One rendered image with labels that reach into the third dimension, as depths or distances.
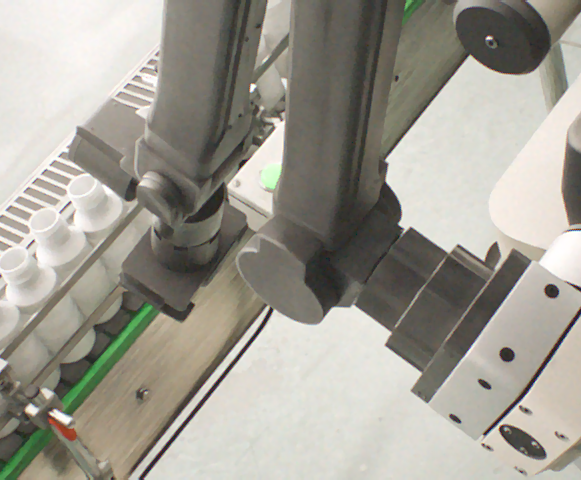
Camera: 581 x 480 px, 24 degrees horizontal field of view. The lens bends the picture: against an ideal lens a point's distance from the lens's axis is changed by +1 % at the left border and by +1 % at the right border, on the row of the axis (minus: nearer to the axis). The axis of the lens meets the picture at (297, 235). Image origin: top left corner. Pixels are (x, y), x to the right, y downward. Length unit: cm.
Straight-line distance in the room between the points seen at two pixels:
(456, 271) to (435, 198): 207
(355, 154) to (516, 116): 229
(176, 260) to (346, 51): 41
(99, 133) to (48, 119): 258
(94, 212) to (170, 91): 67
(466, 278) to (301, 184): 13
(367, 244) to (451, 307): 7
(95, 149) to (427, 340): 32
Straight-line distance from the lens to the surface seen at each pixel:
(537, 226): 104
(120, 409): 164
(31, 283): 151
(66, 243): 154
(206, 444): 274
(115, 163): 105
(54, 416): 146
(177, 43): 84
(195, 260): 110
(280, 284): 93
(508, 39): 92
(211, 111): 87
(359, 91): 75
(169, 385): 169
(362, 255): 91
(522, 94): 315
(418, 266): 90
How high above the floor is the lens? 215
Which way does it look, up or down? 46 degrees down
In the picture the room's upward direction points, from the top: 24 degrees counter-clockwise
